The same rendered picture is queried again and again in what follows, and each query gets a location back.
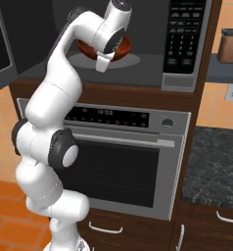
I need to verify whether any wide wooden drawer front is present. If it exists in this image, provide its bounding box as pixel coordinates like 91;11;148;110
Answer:
186;202;233;251

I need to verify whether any grey wall shelf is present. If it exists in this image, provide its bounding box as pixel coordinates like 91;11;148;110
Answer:
206;53;233;85

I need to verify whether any dark microwave door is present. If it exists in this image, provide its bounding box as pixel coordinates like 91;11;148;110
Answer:
0;0;20;96

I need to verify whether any wooden drawer front under oven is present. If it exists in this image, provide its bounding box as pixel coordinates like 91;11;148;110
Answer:
76;207;175;251

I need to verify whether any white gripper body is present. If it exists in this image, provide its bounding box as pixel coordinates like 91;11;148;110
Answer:
95;53;115;74

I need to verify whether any silver curved drawer handle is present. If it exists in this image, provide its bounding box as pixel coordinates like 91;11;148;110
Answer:
215;211;233;226
87;221;124;235

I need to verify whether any grey microwave turntable plate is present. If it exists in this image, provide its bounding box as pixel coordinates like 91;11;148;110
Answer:
68;52;142;71

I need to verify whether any round oven knob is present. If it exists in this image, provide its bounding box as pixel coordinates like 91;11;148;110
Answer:
161;118;174;128

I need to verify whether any brown jar with dark lid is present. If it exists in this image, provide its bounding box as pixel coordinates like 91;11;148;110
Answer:
216;27;233;65

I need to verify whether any steel built-in oven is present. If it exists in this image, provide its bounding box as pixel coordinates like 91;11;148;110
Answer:
17;97;192;222

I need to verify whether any silver vertical cupboard handle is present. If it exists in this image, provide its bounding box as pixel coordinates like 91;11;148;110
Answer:
175;224;186;251

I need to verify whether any dark wooden oven cabinet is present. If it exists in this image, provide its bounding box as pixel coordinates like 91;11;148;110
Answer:
8;0;224;251

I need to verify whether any steel microwave oven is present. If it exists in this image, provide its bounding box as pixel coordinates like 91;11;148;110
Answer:
15;0;214;93

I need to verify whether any steel oven door handle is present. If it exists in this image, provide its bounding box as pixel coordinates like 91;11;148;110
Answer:
69;131;176;149

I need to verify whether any narrow wooden cupboard door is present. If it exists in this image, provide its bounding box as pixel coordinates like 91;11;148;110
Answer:
168;200;193;251

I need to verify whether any red-brown bowl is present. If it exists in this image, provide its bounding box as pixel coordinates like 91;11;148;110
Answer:
76;35;133;62

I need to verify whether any oven door with dark window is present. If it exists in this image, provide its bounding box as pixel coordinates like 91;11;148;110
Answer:
53;125;185;222

